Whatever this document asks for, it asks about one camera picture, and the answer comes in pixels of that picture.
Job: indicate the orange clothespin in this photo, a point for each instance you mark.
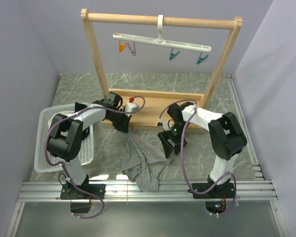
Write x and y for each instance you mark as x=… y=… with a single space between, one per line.
x=121 y=46

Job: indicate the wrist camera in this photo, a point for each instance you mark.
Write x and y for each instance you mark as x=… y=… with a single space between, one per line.
x=165 y=124
x=131 y=106

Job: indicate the wooden hanging rack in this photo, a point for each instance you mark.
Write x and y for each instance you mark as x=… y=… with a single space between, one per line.
x=157 y=100

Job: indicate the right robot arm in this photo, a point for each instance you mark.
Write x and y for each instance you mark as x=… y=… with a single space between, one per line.
x=227 y=138

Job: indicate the white plastic hanger bar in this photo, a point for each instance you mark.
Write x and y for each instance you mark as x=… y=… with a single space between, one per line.
x=160 y=41

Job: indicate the light teal clothespin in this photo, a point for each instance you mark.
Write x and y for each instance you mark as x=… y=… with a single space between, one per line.
x=201 y=58

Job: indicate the grey striped boxer underwear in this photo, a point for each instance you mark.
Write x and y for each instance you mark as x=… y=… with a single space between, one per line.
x=143 y=162

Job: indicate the white plastic basket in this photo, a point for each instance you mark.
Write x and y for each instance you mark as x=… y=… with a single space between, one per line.
x=86 y=153

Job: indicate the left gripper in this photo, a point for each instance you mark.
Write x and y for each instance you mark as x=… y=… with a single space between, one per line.
x=124 y=126

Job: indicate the purple clothespin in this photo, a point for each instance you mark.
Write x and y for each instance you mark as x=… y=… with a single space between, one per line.
x=132 y=48

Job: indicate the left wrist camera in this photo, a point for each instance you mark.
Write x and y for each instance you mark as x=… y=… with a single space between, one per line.
x=131 y=106

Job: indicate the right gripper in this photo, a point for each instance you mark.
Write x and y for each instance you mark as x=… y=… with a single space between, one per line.
x=164 y=136

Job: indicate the aluminium mounting rail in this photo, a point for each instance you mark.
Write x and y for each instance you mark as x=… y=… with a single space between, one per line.
x=125 y=191

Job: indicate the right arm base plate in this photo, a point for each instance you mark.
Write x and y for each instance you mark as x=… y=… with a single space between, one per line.
x=218 y=191

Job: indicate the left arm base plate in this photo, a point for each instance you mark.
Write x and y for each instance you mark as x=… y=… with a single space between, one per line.
x=93 y=191

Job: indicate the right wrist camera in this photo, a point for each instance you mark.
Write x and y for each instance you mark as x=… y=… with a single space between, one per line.
x=165 y=124

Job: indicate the white cloth garment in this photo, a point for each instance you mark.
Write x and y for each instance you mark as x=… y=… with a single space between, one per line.
x=66 y=113

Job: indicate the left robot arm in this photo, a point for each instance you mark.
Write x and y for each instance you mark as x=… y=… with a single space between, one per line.
x=67 y=132

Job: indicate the black underwear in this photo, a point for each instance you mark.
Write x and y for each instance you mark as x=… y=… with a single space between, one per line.
x=78 y=107

